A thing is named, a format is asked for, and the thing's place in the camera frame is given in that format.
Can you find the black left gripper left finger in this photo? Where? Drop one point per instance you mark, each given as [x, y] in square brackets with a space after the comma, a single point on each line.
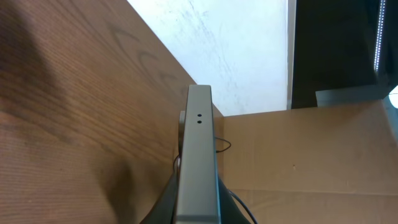
[163, 210]

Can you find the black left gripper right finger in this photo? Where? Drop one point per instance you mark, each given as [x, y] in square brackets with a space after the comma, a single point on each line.
[230, 212]

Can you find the gold Samsung Galaxy smartphone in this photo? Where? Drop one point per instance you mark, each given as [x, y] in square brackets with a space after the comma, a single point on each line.
[198, 198]

